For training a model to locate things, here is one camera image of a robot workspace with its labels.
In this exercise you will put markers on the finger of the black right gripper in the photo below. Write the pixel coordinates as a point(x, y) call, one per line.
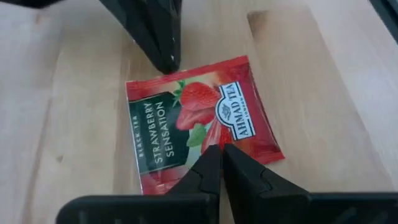
point(136, 21)
point(168, 31)

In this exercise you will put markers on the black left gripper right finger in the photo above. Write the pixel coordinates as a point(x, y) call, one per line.
point(248, 193)

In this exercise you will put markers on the red strawberry tea bag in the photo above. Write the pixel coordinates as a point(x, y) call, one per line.
point(199, 118)

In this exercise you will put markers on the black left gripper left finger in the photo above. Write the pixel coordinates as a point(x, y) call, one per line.
point(199, 189)

